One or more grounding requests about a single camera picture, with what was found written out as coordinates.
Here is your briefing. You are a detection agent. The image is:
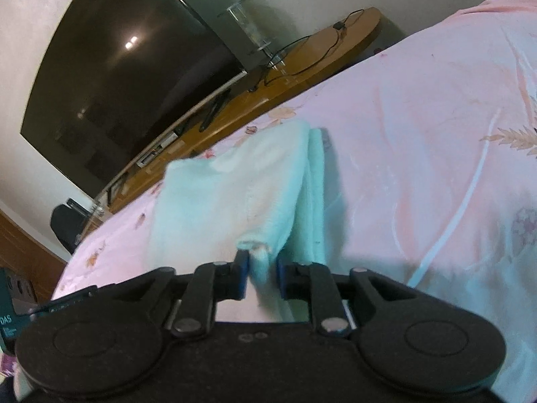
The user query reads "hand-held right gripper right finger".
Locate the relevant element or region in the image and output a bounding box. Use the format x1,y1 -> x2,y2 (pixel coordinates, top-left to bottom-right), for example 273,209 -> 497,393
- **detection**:
276,260 -> 405,337

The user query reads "grey set-top box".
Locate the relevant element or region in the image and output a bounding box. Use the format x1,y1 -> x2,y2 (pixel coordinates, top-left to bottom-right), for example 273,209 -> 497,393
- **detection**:
136,131 -> 186,168

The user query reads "black remote control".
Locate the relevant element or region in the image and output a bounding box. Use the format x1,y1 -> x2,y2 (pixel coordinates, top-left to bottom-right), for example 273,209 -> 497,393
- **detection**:
199,91 -> 230,132

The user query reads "light green garment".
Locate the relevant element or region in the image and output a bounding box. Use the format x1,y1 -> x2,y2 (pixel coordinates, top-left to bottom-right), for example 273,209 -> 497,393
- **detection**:
149,118 -> 332,324

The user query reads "teal cardboard box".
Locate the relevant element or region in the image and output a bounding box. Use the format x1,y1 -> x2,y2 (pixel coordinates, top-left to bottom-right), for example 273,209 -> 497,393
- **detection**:
0,268 -> 39,354

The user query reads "pink floral bedsheet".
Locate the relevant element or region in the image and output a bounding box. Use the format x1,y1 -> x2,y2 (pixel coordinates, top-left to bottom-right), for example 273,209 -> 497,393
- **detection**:
14,0 -> 537,399

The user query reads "black cable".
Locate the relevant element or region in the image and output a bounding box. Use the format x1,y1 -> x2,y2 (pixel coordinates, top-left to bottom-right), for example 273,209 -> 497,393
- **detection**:
247,8 -> 367,93

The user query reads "black television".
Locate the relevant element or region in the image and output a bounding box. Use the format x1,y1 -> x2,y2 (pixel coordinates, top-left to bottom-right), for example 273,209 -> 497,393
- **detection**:
20,0 -> 249,199

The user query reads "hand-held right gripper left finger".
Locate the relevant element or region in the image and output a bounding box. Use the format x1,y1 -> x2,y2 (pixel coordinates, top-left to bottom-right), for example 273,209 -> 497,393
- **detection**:
140,250 -> 251,339

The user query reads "black chair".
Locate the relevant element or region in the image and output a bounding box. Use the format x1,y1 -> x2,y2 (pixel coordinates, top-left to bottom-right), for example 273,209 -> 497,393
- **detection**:
50,198 -> 102,255

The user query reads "wooden television cabinet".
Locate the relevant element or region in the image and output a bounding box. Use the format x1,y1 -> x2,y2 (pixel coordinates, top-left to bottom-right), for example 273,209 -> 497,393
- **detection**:
90,7 -> 383,219

